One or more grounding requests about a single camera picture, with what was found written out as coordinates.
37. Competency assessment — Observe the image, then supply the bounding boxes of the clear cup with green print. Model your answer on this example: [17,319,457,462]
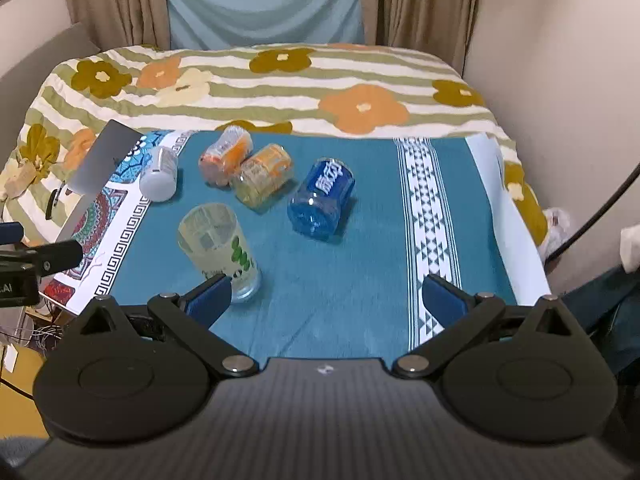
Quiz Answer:
[178,202,262,304]

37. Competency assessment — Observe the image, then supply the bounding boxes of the white cloth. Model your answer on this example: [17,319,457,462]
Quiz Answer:
[619,226,640,274]

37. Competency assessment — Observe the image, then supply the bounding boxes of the silver laptop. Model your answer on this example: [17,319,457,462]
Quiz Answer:
[54,119,146,257]

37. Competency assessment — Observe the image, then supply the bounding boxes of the dark blue cloth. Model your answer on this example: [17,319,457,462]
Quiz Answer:
[562,264,640,377]

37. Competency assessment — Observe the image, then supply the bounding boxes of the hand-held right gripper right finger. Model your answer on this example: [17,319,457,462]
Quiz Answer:
[392,274,584,379]

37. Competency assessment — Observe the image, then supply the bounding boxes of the clear cup with yellow print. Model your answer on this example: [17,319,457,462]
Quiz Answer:
[230,143,294,210]

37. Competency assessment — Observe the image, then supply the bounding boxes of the floral striped blanket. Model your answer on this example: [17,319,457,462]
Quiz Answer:
[0,42,549,262]

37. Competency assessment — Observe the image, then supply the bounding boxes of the black cable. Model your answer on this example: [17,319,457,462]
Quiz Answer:
[544,161,640,263]

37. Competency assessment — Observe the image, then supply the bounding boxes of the clear cup with orange print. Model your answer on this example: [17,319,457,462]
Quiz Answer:
[198,126,253,189]

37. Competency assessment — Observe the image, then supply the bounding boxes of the teal patterned cloth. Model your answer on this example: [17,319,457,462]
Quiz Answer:
[42,129,552,357]

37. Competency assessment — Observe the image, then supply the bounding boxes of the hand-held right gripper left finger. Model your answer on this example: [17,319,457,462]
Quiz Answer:
[74,274,260,379]

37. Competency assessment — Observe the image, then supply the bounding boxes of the beige curtain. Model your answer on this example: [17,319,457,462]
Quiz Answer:
[377,0,482,79]
[59,0,174,52]

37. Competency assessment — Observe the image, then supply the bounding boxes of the small black device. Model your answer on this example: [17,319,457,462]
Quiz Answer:
[45,186,66,222]

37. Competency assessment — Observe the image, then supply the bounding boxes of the tangle of thin cables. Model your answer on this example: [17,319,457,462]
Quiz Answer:
[22,310,68,361]

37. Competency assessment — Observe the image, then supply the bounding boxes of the light blue curtain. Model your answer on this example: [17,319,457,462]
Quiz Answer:
[160,0,366,53]

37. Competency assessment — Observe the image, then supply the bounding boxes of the white bottle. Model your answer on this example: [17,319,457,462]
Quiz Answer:
[138,145,180,202]

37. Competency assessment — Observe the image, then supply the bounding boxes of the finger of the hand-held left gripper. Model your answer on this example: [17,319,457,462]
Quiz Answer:
[0,221,25,247]
[0,239,83,277]

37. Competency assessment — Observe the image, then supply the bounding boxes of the white plastic bag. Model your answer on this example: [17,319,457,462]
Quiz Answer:
[542,207,572,262]

